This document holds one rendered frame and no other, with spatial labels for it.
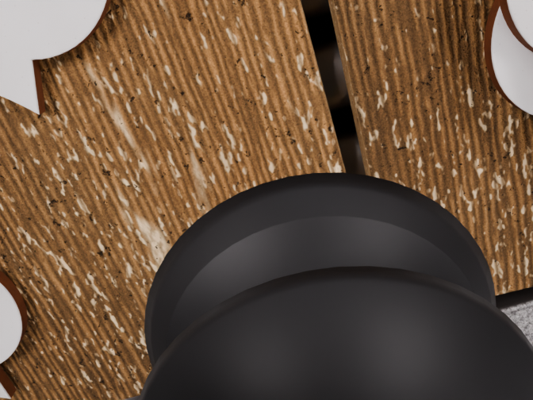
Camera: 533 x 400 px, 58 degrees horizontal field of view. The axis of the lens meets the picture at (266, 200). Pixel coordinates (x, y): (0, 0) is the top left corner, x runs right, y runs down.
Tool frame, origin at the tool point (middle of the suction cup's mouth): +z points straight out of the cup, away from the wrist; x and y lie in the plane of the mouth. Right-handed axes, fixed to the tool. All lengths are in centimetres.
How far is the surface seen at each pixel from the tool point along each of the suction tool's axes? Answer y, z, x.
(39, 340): 14.7, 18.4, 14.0
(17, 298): 14.9, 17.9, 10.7
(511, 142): -12.0, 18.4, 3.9
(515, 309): -14.9, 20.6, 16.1
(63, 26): 8.8, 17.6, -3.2
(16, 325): 15.2, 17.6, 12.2
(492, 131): -10.9, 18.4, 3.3
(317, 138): -2.1, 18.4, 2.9
